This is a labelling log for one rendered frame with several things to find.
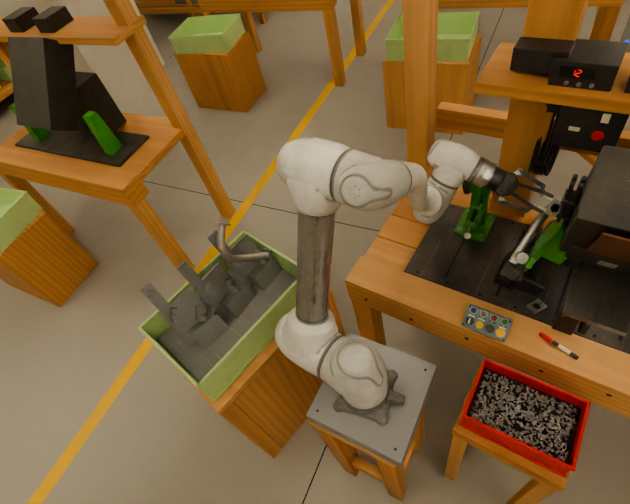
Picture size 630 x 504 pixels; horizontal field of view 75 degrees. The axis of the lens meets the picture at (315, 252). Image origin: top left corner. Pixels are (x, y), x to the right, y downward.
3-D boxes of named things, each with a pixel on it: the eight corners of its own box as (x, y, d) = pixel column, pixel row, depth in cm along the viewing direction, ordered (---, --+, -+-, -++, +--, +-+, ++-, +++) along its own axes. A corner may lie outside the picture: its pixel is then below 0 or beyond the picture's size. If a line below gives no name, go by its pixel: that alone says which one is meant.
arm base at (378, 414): (398, 430, 129) (397, 425, 125) (332, 410, 137) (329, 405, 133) (410, 375, 139) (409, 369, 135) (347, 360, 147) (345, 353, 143)
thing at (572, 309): (623, 338, 115) (627, 333, 113) (560, 316, 123) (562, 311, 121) (647, 239, 133) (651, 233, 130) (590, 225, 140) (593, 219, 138)
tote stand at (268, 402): (273, 458, 218) (217, 412, 158) (215, 397, 246) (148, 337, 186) (354, 362, 243) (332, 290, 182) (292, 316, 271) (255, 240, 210)
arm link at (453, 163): (482, 150, 138) (461, 184, 145) (440, 130, 140) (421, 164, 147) (481, 158, 129) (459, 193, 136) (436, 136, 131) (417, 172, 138)
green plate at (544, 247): (550, 275, 137) (588, 242, 119) (526, 263, 139) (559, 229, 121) (559, 250, 142) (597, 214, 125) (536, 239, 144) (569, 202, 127)
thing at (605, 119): (611, 156, 124) (630, 113, 113) (549, 145, 132) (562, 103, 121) (619, 131, 130) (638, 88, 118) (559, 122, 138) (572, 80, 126)
